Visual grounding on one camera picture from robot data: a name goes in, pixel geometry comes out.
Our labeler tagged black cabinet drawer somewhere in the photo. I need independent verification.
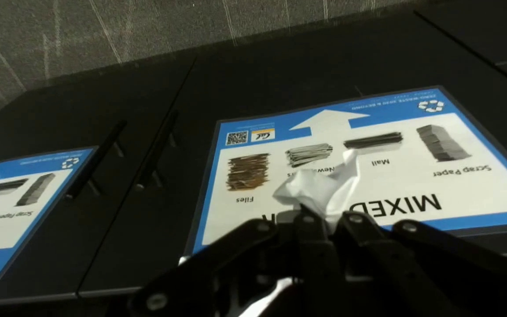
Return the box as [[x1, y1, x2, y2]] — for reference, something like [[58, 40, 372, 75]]
[[410, 0, 507, 64]]

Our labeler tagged white paper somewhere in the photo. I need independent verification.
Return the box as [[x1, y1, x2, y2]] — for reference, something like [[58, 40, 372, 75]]
[[271, 149, 361, 226]]

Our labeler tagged black bin door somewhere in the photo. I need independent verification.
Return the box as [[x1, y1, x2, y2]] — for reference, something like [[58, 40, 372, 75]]
[[79, 11, 507, 317], [0, 59, 199, 317]]

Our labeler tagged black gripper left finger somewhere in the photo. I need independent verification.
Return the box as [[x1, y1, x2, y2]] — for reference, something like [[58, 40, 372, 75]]
[[127, 210, 338, 317]]

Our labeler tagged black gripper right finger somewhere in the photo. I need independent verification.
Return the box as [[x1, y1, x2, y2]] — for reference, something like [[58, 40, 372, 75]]
[[335, 210, 507, 317]]

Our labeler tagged blue sign with downward arrow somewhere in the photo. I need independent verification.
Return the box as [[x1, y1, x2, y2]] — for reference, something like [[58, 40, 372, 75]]
[[185, 87, 507, 256]]

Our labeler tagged blue sign with upward arrow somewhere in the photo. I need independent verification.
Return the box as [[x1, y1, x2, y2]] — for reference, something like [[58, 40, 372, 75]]
[[0, 147, 99, 291]]

